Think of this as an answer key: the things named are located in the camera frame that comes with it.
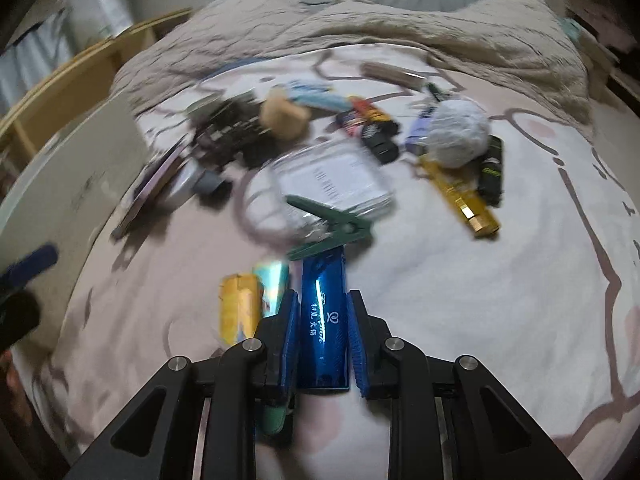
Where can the white curtain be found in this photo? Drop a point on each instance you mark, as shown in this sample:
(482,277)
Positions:
(35,65)

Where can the wooden shelf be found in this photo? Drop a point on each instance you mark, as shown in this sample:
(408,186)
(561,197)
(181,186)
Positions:
(610,25)

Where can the light teal cloth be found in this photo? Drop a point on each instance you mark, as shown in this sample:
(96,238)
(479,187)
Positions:
(571,29)

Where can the black round object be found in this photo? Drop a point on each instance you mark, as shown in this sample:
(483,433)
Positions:
(212,185)

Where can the dark green plastic clip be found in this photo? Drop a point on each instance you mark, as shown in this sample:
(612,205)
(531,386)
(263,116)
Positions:
(345,225)

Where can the dark blue metallic lighter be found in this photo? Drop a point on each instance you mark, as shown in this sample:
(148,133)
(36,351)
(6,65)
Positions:
(322,320)

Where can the brown tube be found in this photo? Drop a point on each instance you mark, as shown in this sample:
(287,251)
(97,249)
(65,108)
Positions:
(390,74)

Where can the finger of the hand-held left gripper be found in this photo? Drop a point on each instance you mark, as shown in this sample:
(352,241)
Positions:
(17,317)
(30,262)

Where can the blue and yellow lighter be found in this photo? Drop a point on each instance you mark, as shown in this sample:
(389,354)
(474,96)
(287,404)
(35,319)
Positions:
(240,310)

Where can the wooden bed frame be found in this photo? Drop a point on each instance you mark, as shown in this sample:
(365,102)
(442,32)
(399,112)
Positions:
(100,55)

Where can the beige cardboard box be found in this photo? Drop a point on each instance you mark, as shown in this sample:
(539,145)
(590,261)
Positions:
(60,185)

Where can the pink bed sheet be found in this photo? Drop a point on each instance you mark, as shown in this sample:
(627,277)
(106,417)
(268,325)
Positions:
(620,120)

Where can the green pen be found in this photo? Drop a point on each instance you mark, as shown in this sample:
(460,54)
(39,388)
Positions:
(436,92)

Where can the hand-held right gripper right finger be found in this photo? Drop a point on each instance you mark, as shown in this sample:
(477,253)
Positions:
(357,350)

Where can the light blue packet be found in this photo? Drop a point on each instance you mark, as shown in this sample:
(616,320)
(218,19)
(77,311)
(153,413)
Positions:
(312,94)

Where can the black hair claw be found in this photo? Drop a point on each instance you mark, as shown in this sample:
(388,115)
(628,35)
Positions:
(225,132)

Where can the beige fluffy blanket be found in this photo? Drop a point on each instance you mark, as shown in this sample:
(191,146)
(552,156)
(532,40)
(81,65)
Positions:
(400,30)

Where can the black patterned lighter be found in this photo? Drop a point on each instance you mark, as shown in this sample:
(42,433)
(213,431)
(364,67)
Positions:
(352,122)

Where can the white paper bag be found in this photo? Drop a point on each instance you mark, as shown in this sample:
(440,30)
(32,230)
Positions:
(97,5)

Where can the clear plastic case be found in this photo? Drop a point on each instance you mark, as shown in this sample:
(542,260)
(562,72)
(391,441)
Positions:
(330,170)

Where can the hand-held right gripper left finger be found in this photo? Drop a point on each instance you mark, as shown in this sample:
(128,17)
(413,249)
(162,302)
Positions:
(290,345)

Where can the brown wallet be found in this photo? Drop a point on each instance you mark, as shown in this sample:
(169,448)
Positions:
(150,185)

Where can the red and black lighter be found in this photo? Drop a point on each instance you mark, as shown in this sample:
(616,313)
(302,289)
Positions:
(365,107)

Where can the black lighter with green print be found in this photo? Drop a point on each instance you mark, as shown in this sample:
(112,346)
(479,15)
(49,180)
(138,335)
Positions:
(491,170)

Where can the grey white fluffy ball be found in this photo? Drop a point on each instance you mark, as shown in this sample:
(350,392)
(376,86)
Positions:
(457,132)

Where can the teal printed lighter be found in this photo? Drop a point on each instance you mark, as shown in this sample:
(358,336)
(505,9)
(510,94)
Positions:
(272,285)

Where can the gold lighter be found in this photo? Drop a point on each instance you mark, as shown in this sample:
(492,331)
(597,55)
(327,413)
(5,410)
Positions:
(460,195)

